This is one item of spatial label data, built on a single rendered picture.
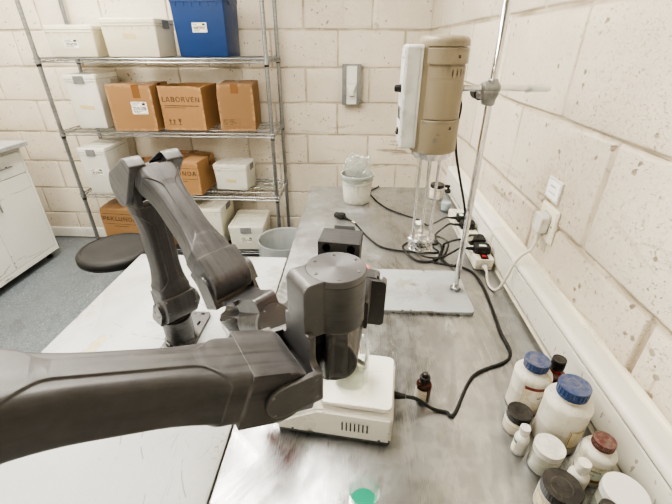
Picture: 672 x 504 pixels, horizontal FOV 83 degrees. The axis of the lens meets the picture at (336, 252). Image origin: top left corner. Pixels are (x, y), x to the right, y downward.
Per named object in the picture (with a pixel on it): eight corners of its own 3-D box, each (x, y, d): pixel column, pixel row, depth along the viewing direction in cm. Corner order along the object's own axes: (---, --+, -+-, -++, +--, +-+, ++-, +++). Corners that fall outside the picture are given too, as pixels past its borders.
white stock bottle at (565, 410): (530, 446, 65) (551, 393, 59) (530, 413, 71) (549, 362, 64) (578, 463, 62) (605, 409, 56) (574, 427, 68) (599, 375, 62)
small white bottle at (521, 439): (526, 450, 64) (536, 426, 61) (522, 459, 63) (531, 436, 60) (512, 441, 66) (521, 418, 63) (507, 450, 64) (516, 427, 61)
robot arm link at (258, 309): (305, 323, 58) (278, 250, 55) (260, 354, 52) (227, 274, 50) (264, 320, 66) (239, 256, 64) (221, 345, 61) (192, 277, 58)
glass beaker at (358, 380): (342, 362, 70) (342, 327, 66) (374, 374, 68) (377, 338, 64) (324, 389, 65) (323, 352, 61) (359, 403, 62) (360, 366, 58)
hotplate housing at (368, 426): (276, 431, 67) (273, 400, 63) (295, 375, 79) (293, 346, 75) (403, 450, 64) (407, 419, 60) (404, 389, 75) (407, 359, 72)
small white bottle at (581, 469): (583, 491, 58) (599, 462, 55) (577, 505, 57) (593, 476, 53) (563, 478, 60) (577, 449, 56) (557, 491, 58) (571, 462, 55)
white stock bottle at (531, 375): (497, 398, 73) (510, 354, 68) (518, 385, 76) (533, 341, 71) (526, 423, 69) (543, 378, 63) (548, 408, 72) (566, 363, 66)
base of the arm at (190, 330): (206, 288, 92) (178, 288, 93) (171, 346, 75) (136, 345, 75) (211, 314, 96) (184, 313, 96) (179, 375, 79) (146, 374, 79)
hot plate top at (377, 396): (318, 404, 63) (318, 400, 62) (331, 353, 73) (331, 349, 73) (391, 414, 61) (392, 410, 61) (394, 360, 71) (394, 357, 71)
